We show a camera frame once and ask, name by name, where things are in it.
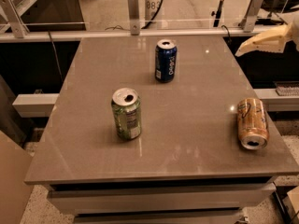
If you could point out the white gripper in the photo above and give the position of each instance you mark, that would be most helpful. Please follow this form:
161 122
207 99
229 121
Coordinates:
270 40

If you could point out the orange soda can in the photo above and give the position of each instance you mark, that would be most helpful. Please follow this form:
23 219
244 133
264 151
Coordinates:
252 124

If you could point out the blue Pepsi can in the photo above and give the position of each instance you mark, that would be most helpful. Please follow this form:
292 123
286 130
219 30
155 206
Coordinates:
165 60

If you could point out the green soda can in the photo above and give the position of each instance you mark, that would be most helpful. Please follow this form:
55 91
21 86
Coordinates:
126 108

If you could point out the black stand with knob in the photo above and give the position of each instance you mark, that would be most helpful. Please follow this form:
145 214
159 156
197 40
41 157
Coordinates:
217 14

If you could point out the grey table with drawers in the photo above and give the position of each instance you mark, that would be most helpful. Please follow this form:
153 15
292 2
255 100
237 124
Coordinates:
187 165

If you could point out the white shelf block left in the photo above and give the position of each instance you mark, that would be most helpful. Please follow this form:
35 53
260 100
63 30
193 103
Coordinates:
37 105

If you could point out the brown panel lower left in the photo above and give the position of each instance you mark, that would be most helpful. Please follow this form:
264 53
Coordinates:
14 193

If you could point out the right metal bracket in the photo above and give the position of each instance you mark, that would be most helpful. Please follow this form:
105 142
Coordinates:
248 22

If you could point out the metal bracket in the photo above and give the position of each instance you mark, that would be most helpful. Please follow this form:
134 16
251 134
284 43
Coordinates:
248 22
14 20
133 7

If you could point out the horizontal aluminium rail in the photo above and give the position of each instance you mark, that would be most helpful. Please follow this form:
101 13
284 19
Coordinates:
78 35

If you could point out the middle metal bracket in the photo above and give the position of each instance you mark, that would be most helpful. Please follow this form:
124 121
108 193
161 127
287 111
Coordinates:
133 7

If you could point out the left metal bracket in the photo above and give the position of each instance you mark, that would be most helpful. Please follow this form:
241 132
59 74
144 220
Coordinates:
14 20

